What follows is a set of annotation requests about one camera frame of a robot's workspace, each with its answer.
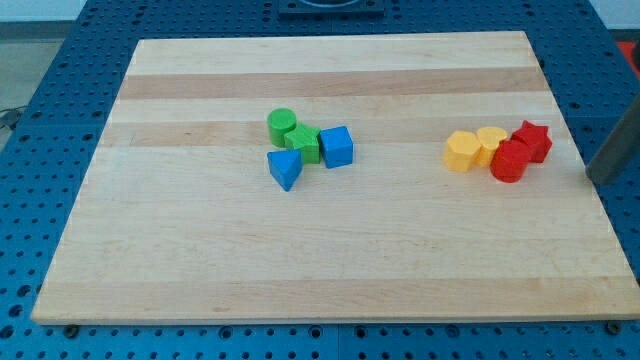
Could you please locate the red star block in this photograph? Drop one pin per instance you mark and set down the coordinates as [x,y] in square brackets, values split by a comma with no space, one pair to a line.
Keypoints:
[536,138]

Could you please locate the green star block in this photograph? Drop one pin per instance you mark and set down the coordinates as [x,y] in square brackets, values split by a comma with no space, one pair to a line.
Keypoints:
[305,139]

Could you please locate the yellow hexagon block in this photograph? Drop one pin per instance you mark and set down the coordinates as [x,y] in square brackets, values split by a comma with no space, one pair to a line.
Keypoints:
[461,151]

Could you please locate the blue triangle block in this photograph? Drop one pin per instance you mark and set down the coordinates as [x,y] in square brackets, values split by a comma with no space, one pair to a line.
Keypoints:
[285,167]

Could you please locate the blue cube block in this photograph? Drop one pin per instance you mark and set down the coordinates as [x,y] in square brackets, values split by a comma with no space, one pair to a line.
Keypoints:
[337,147]

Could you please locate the green cylinder block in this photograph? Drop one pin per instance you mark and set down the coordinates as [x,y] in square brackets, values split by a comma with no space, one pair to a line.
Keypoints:
[280,121]

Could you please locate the wooden board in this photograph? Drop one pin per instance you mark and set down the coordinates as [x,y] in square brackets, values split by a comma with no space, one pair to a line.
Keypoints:
[178,220]

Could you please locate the yellow heart block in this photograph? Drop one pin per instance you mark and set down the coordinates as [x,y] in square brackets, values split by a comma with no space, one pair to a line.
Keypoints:
[490,139]

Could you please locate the red cylinder block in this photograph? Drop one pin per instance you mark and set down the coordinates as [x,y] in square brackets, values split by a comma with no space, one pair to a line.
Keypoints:
[510,161]

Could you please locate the grey pusher rod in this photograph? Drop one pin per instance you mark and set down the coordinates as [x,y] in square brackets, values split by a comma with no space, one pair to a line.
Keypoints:
[618,150]

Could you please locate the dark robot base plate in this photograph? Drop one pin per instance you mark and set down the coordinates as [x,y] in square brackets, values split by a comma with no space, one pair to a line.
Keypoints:
[298,8]

